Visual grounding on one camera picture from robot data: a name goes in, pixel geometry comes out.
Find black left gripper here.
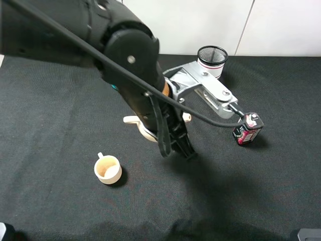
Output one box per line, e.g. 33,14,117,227
117,83,196,160

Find cream ceramic teapot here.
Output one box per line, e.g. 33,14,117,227
123,112,192,143

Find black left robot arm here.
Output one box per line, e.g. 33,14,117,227
1,1,195,158

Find cream ceramic cup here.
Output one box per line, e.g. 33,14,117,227
94,153,122,185

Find black mesh pen holder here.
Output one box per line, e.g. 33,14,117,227
197,46,228,79

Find black table cloth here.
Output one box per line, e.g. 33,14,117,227
1,56,320,240

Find black cable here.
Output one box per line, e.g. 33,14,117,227
5,0,249,158

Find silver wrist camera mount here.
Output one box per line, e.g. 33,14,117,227
163,61,238,119

